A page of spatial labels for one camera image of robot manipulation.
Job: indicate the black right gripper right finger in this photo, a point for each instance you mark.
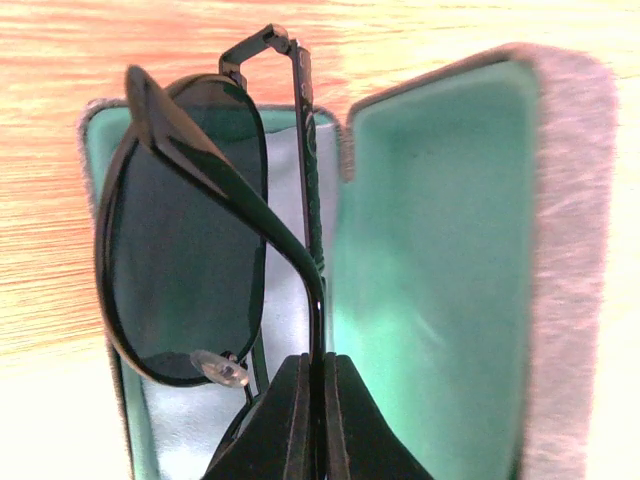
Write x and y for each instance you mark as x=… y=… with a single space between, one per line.
x=360 y=443

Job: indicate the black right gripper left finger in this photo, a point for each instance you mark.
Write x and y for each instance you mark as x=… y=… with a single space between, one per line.
x=276 y=442

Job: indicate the grey felt glasses case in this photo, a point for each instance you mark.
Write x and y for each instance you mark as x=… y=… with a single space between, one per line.
x=464 y=221

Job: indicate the black round sunglasses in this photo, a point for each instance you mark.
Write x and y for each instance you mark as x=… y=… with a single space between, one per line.
x=180 y=277

